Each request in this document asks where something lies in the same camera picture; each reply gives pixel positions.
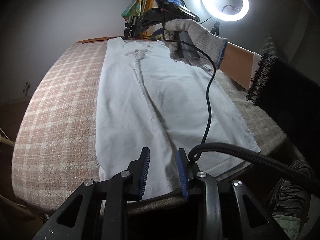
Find folded tripod with colourful cloth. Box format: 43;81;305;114
121;0;155;39

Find white garment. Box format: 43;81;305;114
95;37;260;199

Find white ring light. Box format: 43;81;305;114
201;0;249;22

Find black braided cable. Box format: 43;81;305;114
162;29;313;181

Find ring light power cable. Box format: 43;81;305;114
198;4;238;25

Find green striped pillow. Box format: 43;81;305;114
260;35;288;63

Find black light tripod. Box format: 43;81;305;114
210;20;221;36

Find right forearm black sleeve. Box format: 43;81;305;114
218;41;320;196

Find right hand in knit glove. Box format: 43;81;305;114
164;19;228;69

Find pink plaid bed blanket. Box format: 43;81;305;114
12;41;286;213

